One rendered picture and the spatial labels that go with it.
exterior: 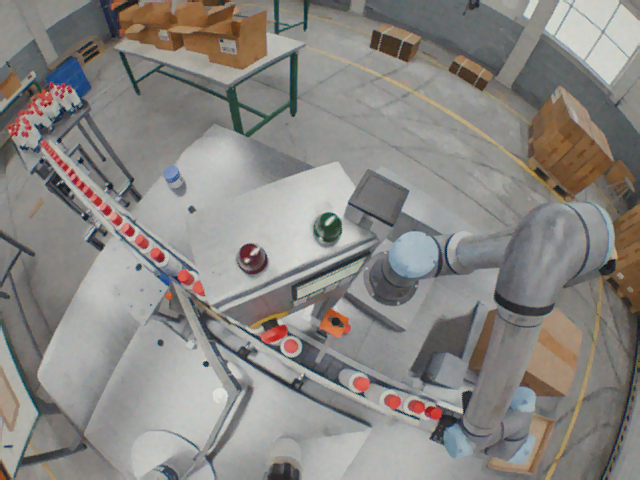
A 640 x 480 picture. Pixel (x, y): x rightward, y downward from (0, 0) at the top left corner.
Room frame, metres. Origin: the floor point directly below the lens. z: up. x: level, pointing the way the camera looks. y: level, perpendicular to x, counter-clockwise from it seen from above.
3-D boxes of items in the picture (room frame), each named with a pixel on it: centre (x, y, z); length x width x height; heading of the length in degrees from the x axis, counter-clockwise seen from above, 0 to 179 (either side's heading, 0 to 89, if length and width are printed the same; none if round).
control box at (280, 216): (0.10, 0.04, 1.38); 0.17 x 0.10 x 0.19; 126
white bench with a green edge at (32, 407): (-0.65, 2.13, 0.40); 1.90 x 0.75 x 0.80; 64
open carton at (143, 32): (2.24, 2.02, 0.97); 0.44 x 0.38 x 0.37; 159
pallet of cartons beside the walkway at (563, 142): (2.65, -2.94, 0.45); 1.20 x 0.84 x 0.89; 156
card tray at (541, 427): (-0.34, -0.98, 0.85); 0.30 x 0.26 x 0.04; 71
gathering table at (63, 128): (0.86, 2.16, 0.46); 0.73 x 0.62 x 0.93; 71
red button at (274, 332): (0.02, 0.04, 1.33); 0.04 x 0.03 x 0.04; 126
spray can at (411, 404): (-0.10, -0.30, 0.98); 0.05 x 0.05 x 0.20
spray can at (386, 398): (-0.09, -0.24, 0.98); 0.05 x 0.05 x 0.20
